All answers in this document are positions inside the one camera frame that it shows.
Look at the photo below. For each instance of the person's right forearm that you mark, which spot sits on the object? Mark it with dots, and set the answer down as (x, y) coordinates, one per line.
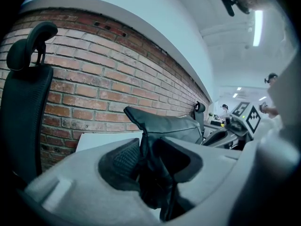
(268, 126)

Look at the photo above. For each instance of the black leather bag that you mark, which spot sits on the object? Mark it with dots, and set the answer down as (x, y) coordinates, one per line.
(164, 126)

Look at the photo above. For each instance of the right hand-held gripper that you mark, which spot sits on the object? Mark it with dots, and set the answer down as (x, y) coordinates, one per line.
(252, 120)

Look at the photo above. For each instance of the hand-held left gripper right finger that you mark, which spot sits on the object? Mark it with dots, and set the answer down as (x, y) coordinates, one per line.
(211, 168)

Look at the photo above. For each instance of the grey desk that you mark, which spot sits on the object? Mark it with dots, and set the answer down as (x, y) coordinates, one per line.
(214, 125)

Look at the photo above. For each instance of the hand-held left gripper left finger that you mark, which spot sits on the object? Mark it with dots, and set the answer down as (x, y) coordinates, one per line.
(77, 187)

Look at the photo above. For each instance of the black office chair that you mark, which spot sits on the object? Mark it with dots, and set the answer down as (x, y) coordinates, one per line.
(23, 102)
(200, 116)

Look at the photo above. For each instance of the white square table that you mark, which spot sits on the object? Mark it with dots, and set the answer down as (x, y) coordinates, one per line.
(105, 141)

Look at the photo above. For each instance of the long ceiling light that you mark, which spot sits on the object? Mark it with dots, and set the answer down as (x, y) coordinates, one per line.
(258, 27)

